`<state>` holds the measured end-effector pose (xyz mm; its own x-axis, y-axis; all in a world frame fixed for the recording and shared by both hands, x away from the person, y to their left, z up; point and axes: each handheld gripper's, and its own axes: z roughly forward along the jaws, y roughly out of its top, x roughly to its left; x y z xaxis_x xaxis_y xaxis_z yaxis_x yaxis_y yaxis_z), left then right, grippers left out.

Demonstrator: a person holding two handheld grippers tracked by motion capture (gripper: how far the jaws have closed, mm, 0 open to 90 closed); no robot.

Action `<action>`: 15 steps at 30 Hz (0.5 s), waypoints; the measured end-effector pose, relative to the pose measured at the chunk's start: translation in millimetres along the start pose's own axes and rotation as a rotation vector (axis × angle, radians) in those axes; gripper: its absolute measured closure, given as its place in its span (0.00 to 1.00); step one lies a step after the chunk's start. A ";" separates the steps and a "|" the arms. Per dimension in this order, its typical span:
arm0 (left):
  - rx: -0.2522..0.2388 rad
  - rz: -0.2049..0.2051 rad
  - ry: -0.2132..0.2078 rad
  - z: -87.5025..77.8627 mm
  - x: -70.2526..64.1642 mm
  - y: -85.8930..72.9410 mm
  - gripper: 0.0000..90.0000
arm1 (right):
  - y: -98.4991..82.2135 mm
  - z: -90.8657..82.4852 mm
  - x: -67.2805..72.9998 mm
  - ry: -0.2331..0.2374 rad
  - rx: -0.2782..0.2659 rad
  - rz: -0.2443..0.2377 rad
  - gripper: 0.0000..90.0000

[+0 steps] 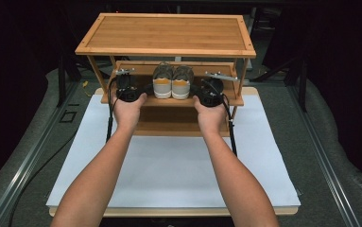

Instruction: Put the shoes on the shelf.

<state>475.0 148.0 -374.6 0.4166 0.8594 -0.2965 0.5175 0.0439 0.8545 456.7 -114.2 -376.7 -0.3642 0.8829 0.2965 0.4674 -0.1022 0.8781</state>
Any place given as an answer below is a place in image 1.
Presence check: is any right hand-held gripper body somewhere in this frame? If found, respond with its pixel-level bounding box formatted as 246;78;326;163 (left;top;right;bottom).
197;71;240;108

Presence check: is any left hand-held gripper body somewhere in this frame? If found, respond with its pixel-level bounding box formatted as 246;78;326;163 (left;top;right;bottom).
114;67;144;103

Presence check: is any beige sneaker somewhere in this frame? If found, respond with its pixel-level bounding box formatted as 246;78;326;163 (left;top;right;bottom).
171;64;195;101
151;61;174;100

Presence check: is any wooden three-tier shoe rack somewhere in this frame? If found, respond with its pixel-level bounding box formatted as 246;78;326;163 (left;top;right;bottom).
75;12;257;138

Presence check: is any person's left hand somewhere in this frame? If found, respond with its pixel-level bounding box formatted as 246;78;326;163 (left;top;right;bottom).
111;92;148;131

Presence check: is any person's right hand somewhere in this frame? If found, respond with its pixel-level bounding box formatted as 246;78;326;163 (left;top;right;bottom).
192;95;229;134

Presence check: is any white table mat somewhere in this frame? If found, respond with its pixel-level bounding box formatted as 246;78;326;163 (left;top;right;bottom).
45;94;302;209

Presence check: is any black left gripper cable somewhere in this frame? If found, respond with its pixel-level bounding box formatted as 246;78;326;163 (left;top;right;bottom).
105;77;119;144

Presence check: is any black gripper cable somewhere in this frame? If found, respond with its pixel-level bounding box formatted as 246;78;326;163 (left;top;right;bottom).
105;77;119;144
200;79;238;158

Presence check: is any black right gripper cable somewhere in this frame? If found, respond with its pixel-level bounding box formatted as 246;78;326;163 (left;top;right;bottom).
200;79;238;158

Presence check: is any black stand post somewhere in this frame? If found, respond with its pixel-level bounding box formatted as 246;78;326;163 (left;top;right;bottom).
57;56;68;109
297;59;308;113

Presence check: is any black floor cable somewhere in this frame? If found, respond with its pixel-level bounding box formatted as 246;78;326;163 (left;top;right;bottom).
8;133;78;227

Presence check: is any grey metal rail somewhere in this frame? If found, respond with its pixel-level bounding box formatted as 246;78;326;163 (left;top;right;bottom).
0;82;79;227
289;84;361;227

